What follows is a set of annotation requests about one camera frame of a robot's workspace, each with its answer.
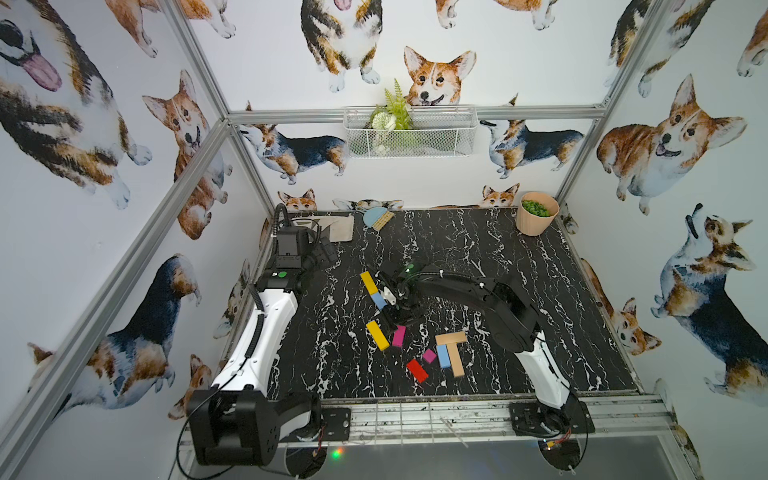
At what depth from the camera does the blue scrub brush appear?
1195 millimetres

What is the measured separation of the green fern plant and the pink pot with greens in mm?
494

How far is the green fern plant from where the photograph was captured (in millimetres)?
815

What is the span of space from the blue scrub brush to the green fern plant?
0.34 m
